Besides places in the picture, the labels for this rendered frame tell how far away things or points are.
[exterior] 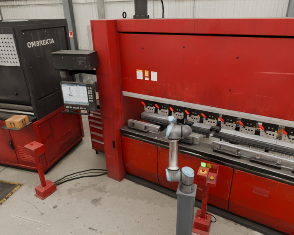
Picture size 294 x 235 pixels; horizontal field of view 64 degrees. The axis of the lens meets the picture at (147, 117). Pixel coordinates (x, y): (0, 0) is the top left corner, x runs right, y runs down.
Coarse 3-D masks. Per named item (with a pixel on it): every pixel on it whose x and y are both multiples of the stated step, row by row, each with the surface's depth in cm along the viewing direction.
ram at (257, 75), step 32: (128, 64) 297; (160, 64) 273; (192, 64) 252; (224, 64) 235; (256, 64) 220; (288, 64) 206; (128, 96) 316; (160, 96) 289; (192, 96) 266; (224, 96) 246; (256, 96) 230; (288, 96) 215
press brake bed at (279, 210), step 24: (144, 144) 318; (144, 168) 335; (192, 168) 290; (240, 168) 255; (168, 192) 330; (216, 192) 284; (240, 192) 266; (288, 192) 237; (240, 216) 286; (264, 216) 263; (288, 216) 246
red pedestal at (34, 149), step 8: (32, 144) 310; (40, 144) 311; (32, 152) 302; (40, 152) 308; (40, 160) 320; (40, 168) 322; (40, 176) 327; (40, 184) 341; (48, 184) 340; (40, 192) 329; (48, 192) 335
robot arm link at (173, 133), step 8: (168, 128) 217; (176, 128) 216; (168, 136) 218; (176, 136) 216; (176, 144) 219; (176, 152) 220; (176, 160) 220; (168, 168) 221; (176, 168) 220; (168, 176) 220; (176, 176) 219
